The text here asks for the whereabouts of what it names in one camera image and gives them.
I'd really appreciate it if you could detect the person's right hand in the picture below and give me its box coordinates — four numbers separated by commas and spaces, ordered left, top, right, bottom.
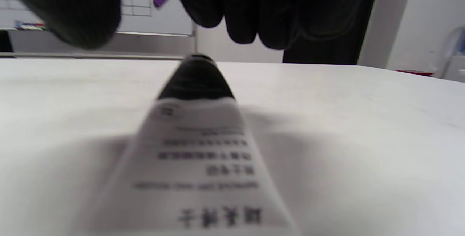
0, 0, 371, 50

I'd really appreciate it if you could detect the white cleansing milk tube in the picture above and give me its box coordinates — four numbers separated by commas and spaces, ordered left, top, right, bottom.
78, 54, 298, 236

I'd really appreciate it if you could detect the whiteboard on metal stand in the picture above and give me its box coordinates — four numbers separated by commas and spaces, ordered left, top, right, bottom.
0, 0, 198, 60

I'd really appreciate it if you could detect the red flat object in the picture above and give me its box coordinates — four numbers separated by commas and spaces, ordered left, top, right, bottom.
396, 69, 435, 77

